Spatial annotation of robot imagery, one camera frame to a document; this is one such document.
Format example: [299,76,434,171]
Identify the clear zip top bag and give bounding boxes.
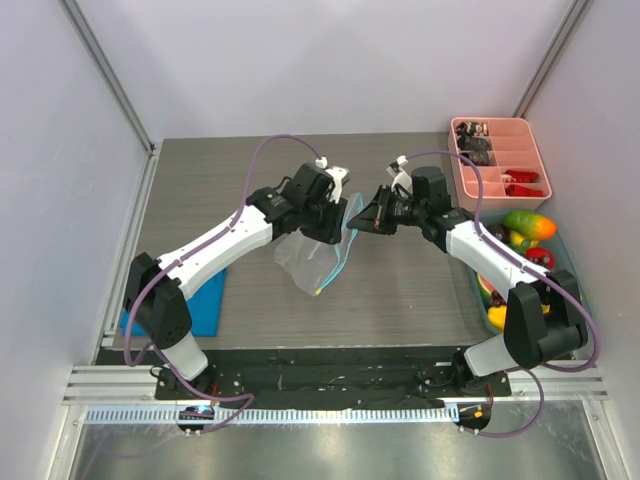
[274,193,364,296]

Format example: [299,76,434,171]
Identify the orange green mango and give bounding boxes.
[503,210,557,241]

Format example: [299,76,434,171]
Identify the purple grape bunch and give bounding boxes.
[490,290,506,307]

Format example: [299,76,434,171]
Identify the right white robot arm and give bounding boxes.
[348,167,589,395]

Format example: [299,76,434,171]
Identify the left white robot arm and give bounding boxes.
[123,159,349,399]

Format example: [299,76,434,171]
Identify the black parts in tray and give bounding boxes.
[454,121,492,166]

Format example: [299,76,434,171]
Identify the watermelon slice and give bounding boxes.
[475,273,498,304]

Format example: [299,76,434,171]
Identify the red clips in tray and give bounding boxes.
[501,169,545,198]

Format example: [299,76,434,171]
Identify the pink compartment tray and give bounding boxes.
[448,117,552,211]

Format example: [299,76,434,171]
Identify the yellow bell pepper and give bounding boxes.
[509,230,539,255]

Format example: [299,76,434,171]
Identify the blue folded cloth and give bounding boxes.
[120,254,227,347]

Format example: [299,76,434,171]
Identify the blue fruit bin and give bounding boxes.
[466,209,578,335]

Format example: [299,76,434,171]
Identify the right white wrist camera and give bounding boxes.
[386,155,412,196]

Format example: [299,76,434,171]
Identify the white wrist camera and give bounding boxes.
[386,155,412,196]
[315,156,350,204]

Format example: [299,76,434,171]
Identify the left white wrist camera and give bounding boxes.
[315,156,350,204]

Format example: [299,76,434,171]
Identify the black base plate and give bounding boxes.
[151,346,511,408]

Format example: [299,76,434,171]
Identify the white slotted cable duct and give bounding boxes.
[84,404,459,425]

